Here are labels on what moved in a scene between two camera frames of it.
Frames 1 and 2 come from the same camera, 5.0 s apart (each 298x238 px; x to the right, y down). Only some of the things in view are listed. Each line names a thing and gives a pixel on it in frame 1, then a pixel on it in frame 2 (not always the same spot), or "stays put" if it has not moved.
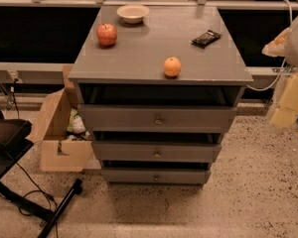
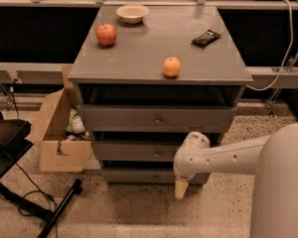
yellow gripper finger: (293, 100) -> (185, 169)
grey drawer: (157, 151) stays put
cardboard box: (58, 151) stays put
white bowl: (133, 14) stays put
